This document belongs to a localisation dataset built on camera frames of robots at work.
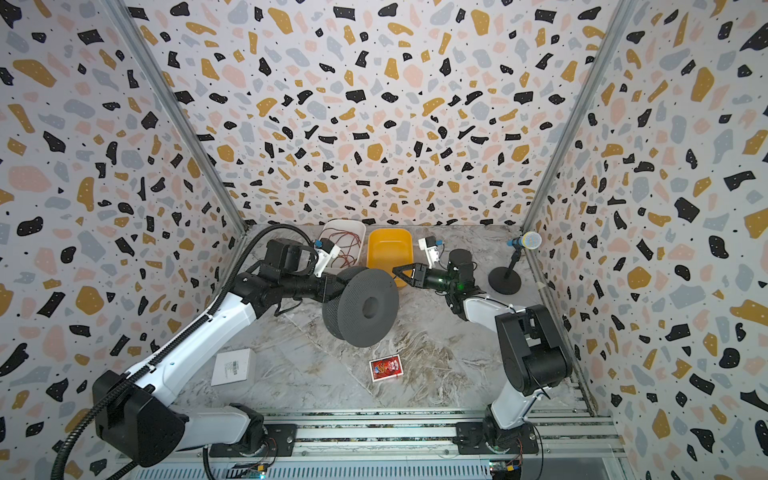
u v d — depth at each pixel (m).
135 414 0.38
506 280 1.06
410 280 0.79
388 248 1.15
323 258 0.69
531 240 0.84
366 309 0.70
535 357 0.48
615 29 0.73
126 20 0.70
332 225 1.16
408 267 0.82
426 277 0.78
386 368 0.84
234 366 0.81
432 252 0.82
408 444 0.74
